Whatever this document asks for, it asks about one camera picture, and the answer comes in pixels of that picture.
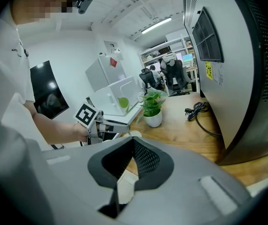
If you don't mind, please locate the black office chair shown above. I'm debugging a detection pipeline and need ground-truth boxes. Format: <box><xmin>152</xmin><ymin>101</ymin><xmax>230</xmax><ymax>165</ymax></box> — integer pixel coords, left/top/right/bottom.
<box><xmin>164</xmin><ymin>59</ymin><xmax>192</xmax><ymax>96</ymax></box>
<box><xmin>138</xmin><ymin>68</ymin><xmax>159</xmax><ymax>95</ymax></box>

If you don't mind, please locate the white ceramic mug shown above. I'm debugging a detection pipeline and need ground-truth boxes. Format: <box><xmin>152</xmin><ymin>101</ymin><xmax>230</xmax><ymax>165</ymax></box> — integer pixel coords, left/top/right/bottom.
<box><xmin>125</xmin><ymin>130</ymin><xmax>143</xmax><ymax>138</ymax></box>

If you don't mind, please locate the person's head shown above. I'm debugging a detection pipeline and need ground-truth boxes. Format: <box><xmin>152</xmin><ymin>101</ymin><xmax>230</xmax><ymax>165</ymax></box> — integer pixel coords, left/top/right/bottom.
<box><xmin>11</xmin><ymin>0</ymin><xmax>78</xmax><ymax>25</ymax></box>

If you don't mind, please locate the white cloth on chair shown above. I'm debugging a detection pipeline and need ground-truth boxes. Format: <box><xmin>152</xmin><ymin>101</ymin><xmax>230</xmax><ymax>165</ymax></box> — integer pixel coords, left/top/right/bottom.
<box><xmin>161</xmin><ymin>52</ymin><xmax>178</xmax><ymax>63</ymax></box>

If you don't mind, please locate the person's white shirt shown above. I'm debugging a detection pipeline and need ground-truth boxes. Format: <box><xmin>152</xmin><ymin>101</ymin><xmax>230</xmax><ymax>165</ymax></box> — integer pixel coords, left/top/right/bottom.
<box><xmin>0</xmin><ymin>6</ymin><xmax>52</xmax><ymax>151</ymax></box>

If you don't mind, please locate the white microwave oven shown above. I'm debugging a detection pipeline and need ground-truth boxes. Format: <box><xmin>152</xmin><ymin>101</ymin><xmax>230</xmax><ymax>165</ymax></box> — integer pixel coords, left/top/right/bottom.
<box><xmin>88</xmin><ymin>75</ymin><xmax>144</xmax><ymax>117</ymax></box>

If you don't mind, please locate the white wall box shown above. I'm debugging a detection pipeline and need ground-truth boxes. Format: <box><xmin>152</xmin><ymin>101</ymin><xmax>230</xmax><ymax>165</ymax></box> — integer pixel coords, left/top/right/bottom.
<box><xmin>103</xmin><ymin>40</ymin><xmax>122</xmax><ymax>61</ymax></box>

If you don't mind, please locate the computer screen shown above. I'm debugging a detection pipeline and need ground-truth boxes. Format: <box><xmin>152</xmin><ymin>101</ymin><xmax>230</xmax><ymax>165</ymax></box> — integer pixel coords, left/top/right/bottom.
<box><xmin>176</xmin><ymin>52</ymin><xmax>194</xmax><ymax>64</ymax></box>

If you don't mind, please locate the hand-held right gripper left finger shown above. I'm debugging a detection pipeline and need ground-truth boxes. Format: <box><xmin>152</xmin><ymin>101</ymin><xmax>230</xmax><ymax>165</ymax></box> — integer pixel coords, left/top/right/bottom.
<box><xmin>42</xmin><ymin>136</ymin><xmax>134</xmax><ymax>225</ymax></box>

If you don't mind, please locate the white storage shelf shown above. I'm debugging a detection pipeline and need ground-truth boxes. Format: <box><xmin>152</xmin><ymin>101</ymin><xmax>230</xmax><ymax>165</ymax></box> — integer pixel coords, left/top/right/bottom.
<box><xmin>140</xmin><ymin>35</ymin><xmax>196</xmax><ymax>66</ymax></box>

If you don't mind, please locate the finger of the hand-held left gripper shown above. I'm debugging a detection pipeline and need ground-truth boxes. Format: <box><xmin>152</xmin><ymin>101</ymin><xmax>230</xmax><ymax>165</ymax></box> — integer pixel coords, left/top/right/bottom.
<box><xmin>103</xmin><ymin>123</ymin><xmax>131</xmax><ymax>134</ymax></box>

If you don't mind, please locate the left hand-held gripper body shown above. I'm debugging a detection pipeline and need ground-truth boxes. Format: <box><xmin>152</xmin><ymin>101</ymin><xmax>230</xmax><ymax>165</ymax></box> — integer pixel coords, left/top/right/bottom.
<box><xmin>73</xmin><ymin>103</ymin><xmax>106</xmax><ymax>145</ymax></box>

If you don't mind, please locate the black power cable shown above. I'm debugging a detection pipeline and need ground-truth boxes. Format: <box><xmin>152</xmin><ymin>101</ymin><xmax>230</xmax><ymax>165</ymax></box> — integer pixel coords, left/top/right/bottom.
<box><xmin>184</xmin><ymin>101</ymin><xmax>222</xmax><ymax>137</ymax></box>

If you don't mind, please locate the black curved monitor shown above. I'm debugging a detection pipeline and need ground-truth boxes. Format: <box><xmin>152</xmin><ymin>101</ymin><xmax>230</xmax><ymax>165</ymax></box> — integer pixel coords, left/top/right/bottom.
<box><xmin>30</xmin><ymin>60</ymin><xmax>70</xmax><ymax>120</ymax></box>

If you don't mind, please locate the wooden table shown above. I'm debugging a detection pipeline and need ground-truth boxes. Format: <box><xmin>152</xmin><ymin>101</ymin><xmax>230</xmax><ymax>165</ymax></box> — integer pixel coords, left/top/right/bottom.
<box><xmin>122</xmin><ymin>94</ymin><xmax>268</xmax><ymax>188</ymax></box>

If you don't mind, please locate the ceiling tube light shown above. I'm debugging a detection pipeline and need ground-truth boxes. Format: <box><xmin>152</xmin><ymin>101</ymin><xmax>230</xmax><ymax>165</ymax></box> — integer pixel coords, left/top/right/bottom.
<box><xmin>141</xmin><ymin>17</ymin><xmax>173</xmax><ymax>35</ymax></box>

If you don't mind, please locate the person's left forearm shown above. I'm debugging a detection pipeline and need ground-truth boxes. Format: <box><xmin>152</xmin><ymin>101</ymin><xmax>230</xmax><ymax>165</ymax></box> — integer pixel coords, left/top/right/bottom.
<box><xmin>23</xmin><ymin>101</ymin><xmax>89</xmax><ymax>145</ymax></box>

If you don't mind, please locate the green plant in white pot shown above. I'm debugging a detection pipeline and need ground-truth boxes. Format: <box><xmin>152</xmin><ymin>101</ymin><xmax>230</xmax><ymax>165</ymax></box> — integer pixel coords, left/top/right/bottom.
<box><xmin>117</xmin><ymin>89</ymin><xmax>168</xmax><ymax>128</ymax></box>

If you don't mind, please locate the large black equipment cabinet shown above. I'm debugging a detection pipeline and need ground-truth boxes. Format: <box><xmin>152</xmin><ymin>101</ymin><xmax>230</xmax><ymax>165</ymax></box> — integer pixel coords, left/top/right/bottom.
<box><xmin>182</xmin><ymin>0</ymin><xmax>268</xmax><ymax>166</ymax></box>

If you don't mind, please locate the black head camera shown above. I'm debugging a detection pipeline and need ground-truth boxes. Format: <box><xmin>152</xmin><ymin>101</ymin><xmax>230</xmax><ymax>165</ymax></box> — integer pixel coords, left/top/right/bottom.
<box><xmin>72</xmin><ymin>0</ymin><xmax>96</xmax><ymax>15</ymax></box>

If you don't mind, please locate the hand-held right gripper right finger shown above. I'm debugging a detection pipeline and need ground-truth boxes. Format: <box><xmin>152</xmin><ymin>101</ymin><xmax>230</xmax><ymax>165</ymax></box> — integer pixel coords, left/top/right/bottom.
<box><xmin>115</xmin><ymin>136</ymin><xmax>252</xmax><ymax>225</ymax></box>

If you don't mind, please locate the grey cabinet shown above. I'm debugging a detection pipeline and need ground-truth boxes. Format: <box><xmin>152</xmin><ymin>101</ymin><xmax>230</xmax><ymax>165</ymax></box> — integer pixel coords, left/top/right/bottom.
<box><xmin>85</xmin><ymin>54</ymin><xmax>127</xmax><ymax>92</ymax></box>

